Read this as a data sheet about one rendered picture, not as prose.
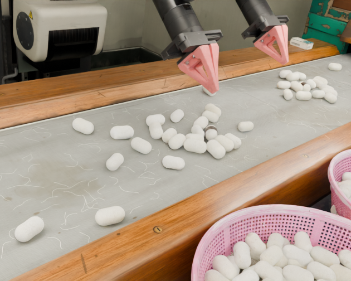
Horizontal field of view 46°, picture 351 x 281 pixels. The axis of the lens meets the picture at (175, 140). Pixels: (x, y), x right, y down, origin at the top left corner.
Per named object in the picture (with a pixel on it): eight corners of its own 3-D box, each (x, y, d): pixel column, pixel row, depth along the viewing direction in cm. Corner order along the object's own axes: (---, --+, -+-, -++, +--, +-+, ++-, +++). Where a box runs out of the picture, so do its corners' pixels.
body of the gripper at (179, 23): (225, 38, 72) (208, 2, 73) (185, 43, 66) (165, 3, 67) (203, 57, 77) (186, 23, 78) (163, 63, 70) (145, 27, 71)
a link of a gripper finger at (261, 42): (309, 52, 89) (288, 16, 91) (291, 55, 84) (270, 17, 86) (286, 69, 94) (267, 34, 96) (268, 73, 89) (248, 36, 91)
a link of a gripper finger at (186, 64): (245, 78, 71) (222, 31, 72) (219, 84, 66) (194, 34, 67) (221, 96, 76) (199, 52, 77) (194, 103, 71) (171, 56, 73)
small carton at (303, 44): (289, 44, 128) (291, 38, 127) (295, 43, 130) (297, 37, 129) (306, 49, 124) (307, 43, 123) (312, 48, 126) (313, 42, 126)
